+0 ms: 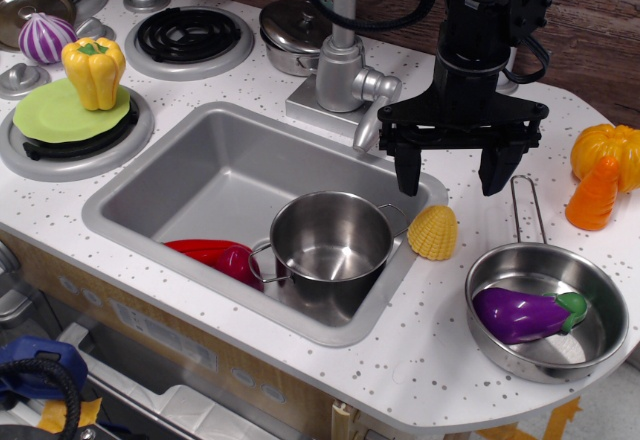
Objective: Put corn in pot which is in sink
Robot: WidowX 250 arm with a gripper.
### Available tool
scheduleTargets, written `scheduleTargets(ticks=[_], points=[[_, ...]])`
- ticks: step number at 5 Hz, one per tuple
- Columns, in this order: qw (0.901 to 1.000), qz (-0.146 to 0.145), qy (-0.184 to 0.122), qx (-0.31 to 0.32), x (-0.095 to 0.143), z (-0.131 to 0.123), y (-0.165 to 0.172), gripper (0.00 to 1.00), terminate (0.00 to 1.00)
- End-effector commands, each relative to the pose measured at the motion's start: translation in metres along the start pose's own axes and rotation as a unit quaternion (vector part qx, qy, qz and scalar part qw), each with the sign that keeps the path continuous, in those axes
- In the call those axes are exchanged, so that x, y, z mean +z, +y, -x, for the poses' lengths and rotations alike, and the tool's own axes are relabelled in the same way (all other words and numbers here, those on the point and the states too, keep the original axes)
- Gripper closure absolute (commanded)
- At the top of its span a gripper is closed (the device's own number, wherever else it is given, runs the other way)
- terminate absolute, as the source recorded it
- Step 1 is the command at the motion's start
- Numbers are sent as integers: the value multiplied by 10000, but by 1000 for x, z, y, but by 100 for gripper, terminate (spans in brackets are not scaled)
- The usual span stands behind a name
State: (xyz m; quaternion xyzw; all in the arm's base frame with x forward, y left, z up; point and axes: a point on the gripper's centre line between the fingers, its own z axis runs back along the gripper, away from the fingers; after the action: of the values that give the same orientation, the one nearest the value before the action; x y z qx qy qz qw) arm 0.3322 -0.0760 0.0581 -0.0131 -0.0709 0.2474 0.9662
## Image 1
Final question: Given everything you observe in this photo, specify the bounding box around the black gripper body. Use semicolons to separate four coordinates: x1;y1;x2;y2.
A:
378;47;549;155

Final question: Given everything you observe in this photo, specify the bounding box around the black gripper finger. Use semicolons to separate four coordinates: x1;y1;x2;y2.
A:
394;144;421;196
479;143;527;196

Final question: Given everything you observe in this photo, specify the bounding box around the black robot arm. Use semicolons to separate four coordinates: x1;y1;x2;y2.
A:
378;0;551;196

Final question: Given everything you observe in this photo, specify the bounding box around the yellow toy corn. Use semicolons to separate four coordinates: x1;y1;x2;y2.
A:
407;205;458;261

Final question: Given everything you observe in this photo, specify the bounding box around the steel pot in sink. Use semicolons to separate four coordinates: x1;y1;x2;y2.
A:
248;191;409;319

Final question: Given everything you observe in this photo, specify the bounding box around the steel pot with lid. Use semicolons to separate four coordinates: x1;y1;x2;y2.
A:
259;0;332;77

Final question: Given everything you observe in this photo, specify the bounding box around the grey toy sink basin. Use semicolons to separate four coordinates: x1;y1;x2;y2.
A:
82;102;448;347

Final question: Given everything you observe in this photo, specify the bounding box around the silver toy faucet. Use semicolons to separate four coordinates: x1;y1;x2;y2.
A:
285;22;402;153

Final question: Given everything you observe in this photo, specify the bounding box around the orange toy carrot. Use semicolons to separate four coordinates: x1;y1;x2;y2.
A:
565;156;619;231

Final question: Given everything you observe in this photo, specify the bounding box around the orange toy pumpkin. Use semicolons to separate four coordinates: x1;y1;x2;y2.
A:
570;124;639;193

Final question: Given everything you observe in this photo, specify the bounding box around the steel frying pan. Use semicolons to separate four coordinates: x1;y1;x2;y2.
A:
464;174;630;384

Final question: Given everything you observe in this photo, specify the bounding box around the purple toy eggplant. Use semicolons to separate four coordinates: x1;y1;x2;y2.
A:
472;288;589;345

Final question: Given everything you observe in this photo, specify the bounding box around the red toy pepper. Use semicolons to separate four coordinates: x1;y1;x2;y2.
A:
165;239;264;292

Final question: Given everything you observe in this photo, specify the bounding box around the rear right stove burner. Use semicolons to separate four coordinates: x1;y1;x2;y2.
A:
125;7;254;81

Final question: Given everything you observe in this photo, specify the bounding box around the front left stove burner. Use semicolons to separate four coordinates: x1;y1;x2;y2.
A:
1;91;155;182

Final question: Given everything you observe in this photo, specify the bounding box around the yellow toy bell pepper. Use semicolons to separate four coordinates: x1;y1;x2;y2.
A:
61;38;126;111

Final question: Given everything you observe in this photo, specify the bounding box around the grey stove knob middle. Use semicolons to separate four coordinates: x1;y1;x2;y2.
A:
75;17;116;40

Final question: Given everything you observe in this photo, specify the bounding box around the green toy plate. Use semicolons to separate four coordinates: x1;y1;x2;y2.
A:
13;79;130;144

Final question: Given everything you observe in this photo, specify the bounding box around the toy oven door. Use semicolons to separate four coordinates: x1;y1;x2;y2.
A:
50;299;334;439

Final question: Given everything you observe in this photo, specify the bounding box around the purple striped toy onion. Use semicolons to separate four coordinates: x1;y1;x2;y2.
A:
18;12;77;65

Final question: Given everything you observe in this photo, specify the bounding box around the grey stove knob left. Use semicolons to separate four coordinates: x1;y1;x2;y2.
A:
0;63;51;100

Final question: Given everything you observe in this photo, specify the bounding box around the steel pan lid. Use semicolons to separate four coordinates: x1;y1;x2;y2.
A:
1;0;76;51

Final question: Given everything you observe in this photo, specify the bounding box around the blue clamp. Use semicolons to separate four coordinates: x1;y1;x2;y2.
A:
1;336;88;404

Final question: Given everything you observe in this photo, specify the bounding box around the black braided cable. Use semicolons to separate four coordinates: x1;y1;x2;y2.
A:
0;357;82;440

